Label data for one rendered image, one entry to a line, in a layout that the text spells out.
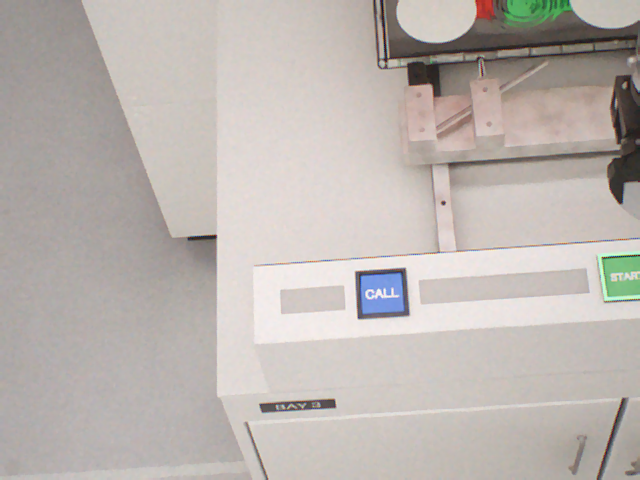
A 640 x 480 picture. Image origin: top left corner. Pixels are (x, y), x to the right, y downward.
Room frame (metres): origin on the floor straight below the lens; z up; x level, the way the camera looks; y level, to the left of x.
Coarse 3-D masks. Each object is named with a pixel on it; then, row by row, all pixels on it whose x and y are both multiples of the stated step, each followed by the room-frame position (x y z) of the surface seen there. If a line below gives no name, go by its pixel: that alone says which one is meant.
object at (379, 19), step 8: (376, 0) 1.06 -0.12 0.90; (376, 8) 1.05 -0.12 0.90; (376, 16) 1.03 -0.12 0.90; (384, 16) 1.04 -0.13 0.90; (376, 24) 1.02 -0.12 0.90; (384, 24) 1.02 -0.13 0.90; (376, 32) 1.01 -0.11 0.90; (384, 32) 1.01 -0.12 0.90; (376, 40) 1.00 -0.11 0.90; (384, 40) 1.00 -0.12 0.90; (376, 48) 0.99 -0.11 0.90; (384, 48) 0.98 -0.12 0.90; (384, 56) 0.97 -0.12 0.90
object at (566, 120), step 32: (448, 96) 0.91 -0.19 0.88; (512, 96) 0.89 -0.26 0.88; (544, 96) 0.89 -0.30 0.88; (576, 96) 0.88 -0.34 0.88; (608, 96) 0.87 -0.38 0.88; (448, 128) 0.86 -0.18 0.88; (512, 128) 0.85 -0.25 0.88; (544, 128) 0.84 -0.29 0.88; (576, 128) 0.83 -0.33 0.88; (608, 128) 0.83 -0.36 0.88; (416, 160) 0.84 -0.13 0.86; (448, 160) 0.83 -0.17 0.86
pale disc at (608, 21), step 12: (576, 0) 1.01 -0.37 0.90; (588, 0) 1.00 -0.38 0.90; (600, 0) 1.00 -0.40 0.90; (612, 0) 1.00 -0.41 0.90; (624, 0) 0.99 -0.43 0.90; (636, 0) 0.99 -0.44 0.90; (576, 12) 0.99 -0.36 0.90; (588, 12) 0.99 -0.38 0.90; (600, 12) 0.98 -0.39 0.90; (612, 12) 0.98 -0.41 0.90; (624, 12) 0.98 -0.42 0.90; (636, 12) 0.97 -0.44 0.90; (600, 24) 0.96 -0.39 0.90; (612, 24) 0.96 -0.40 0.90; (624, 24) 0.96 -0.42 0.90
